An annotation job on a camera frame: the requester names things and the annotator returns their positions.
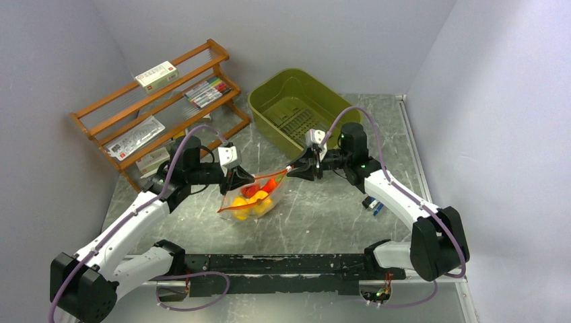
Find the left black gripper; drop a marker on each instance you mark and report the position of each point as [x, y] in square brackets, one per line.
[236, 177]

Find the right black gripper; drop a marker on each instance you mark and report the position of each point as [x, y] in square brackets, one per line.
[305, 169]

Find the dark red toy strawberry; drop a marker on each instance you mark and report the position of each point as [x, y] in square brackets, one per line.
[249, 191]

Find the clear zip top bag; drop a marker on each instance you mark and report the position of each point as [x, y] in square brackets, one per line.
[276, 196]

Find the orange toy carrot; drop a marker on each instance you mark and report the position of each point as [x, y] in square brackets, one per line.
[272, 184]

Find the yellow toy bell pepper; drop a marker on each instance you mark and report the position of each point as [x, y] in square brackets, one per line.
[261, 203]

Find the yellow toy mango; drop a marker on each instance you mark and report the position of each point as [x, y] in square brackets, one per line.
[240, 209]

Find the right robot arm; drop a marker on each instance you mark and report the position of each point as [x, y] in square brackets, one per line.
[438, 244]

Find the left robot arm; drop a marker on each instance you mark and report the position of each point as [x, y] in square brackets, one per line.
[85, 286]

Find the olive green plastic basin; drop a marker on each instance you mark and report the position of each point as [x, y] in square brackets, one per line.
[289, 104]

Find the blue stapler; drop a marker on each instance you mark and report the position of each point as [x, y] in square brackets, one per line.
[372, 204]

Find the wooden shelf rack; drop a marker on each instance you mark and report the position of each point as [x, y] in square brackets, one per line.
[108, 118]

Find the small box under shelf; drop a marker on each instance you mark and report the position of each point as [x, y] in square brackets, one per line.
[148, 165]

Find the pack of coloured markers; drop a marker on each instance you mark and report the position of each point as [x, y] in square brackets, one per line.
[207, 92]

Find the clear flat plastic package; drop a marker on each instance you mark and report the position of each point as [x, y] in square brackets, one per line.
[127, 143]

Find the white green box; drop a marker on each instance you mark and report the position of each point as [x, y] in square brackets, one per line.
[157, 77]

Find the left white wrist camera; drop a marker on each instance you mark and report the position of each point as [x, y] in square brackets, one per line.
[229, 157]

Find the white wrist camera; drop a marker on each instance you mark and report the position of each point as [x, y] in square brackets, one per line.
[315, 137]
[229, 157]

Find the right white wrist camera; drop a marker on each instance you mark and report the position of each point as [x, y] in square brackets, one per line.
[315, 137]

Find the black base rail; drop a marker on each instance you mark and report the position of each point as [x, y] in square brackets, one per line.
[211, 274]

